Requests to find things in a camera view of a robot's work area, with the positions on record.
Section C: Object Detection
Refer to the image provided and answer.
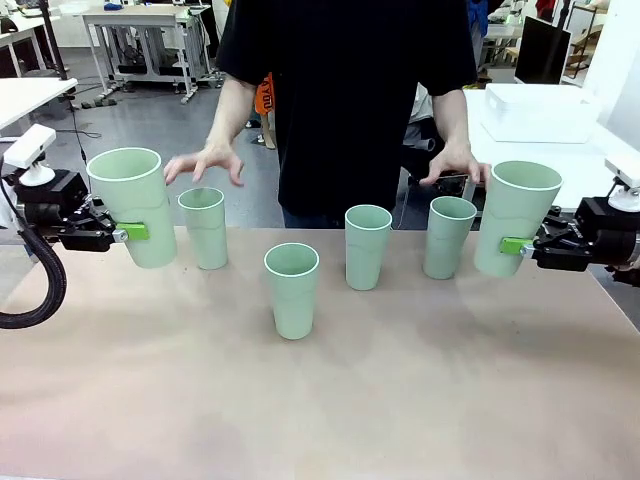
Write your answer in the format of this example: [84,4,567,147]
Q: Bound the white plastic basket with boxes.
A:
[479,82,604,145]

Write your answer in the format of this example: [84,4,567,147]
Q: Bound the white desk with dark legs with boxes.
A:
[0,9,61,77]

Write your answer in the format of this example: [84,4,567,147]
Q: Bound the person's right forearm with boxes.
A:
[204,74,259,151]

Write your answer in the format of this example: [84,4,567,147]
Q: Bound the black metal pole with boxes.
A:
[38,0,70,81]

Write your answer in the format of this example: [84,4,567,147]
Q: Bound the black computer monitor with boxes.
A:
[513,14,572,85]

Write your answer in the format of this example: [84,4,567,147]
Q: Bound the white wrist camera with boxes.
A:
[604,155,640,212]
[2,124,57,187]

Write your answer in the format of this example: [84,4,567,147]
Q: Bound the white side table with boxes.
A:
[462,87,640,211]

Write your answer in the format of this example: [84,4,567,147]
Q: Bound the pale green plastic cup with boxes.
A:
[344,203,394,292]
[85,146,179,270]
[177,186,230,271]
[422,195,479,280]
[473,160,564,279]
[263,242,320,341]

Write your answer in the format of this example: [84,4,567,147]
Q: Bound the person's left hand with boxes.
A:
[418,141,492,189]

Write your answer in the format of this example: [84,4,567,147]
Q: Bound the person's right hand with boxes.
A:
[163,141,246,189]

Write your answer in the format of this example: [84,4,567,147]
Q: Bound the thin black floor cable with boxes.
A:
[67,94,101,156]

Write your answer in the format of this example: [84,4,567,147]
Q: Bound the white table with rounded corner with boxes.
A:
[0,77,79,134]

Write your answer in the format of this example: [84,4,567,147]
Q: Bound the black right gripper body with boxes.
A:
[574,197,640,266]

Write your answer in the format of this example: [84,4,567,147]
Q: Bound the white metal frame desk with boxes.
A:
[82,3,221,105]

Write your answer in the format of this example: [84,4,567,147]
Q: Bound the person in black T-shirt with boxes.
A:
[215,0,479,230]

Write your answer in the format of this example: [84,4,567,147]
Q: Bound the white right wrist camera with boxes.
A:
[604,155,640,212]

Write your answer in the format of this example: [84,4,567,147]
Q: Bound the wooden shelf rack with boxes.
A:
[569,0,607,79]

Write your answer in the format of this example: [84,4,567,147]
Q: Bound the black sleeved left arm cable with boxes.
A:
[0,164,69,330]

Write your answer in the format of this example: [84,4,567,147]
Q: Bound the blue jacket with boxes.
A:
[467,0,490,34]

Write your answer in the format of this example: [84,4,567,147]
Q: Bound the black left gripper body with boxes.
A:
[17,169,91,236]

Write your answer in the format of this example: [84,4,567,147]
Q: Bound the mannequin yellow jacket orange shorts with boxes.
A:
[247,72,277,151]

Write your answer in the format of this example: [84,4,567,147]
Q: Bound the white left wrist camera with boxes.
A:
[2,124,57,187]

